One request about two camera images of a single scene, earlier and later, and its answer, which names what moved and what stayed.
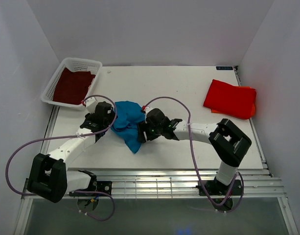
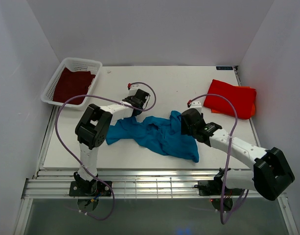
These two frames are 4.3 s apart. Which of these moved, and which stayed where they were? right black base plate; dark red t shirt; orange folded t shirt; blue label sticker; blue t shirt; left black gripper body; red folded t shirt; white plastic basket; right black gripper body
Moved: left black gripper body; right black gripper body; blue t shirt
Stayed: dark red t shirt; right black base plate; white plastic basket; blue label sticker; red folded t shirt; orange folded t shirt
